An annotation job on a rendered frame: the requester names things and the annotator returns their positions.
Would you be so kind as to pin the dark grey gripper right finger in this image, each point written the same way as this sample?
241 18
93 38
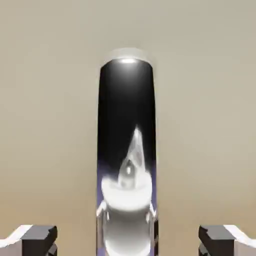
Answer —
220 240

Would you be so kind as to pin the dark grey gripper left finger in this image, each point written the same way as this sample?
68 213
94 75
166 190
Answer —
34 240

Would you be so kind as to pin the beige cabinet door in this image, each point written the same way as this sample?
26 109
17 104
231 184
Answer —
40 100

